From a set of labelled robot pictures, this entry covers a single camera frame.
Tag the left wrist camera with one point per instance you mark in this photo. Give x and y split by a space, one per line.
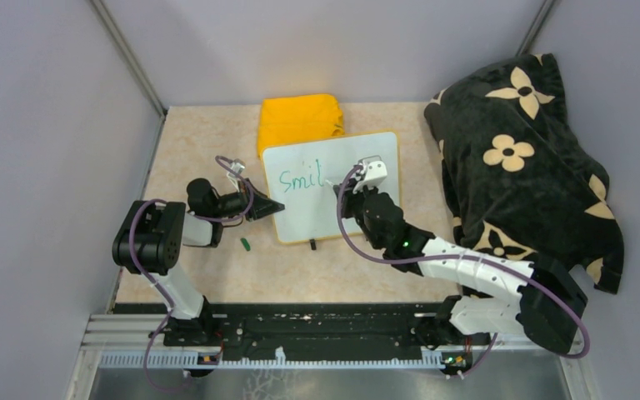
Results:
235 175

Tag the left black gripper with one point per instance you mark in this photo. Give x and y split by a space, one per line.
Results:
263 206

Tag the metal corner post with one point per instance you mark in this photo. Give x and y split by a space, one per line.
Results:
546 8
128 56

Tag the black floral blanket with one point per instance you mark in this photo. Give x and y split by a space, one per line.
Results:
515 178

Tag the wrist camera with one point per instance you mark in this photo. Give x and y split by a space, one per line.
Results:
373 171
235 175

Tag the folded yellow cloth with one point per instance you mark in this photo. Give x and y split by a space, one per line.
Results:
289 120

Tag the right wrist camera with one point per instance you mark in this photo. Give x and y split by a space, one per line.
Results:
373 171

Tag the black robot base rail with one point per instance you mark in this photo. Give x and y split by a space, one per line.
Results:
334 335

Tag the right metal corner post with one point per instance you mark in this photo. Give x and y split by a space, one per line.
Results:
546 8

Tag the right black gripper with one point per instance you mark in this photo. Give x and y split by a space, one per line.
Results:
349 197

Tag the green marker cap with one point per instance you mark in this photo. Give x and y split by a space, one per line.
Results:
245 244

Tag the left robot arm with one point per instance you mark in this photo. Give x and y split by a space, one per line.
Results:
152 235

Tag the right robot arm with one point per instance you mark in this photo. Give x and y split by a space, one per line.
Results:
536 298

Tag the left metal corner post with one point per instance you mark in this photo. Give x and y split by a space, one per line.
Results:
128 56

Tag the yellow-framed whiteboard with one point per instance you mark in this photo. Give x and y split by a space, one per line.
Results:
296 173

